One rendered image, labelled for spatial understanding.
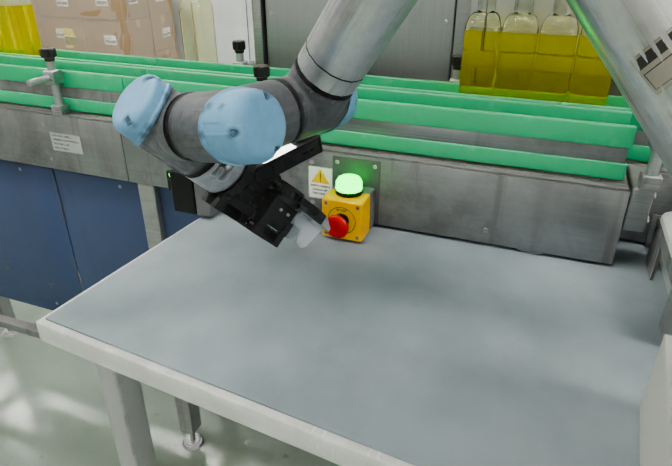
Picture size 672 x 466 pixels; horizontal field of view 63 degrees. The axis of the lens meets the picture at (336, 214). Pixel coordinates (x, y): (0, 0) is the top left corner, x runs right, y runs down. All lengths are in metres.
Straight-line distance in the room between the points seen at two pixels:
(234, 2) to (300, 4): 3.54
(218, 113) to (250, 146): 0.04
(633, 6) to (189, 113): 0.40
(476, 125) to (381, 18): 0.35
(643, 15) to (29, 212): 1.36
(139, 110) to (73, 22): 4.16
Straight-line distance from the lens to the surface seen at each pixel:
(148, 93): 0.62
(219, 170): 0.67
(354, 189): 0.88
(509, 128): 0.87
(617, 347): 0.77
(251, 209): 0.73
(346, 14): 0.57
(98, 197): 1.31
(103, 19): 4.57
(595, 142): 0.87
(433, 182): 0.90
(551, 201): 0.89
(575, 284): 0.87
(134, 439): 0.95
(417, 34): 1.17
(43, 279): 1.59
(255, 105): 0.54
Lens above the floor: 1.20
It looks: 27 degrees down
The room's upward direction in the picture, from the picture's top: straight up
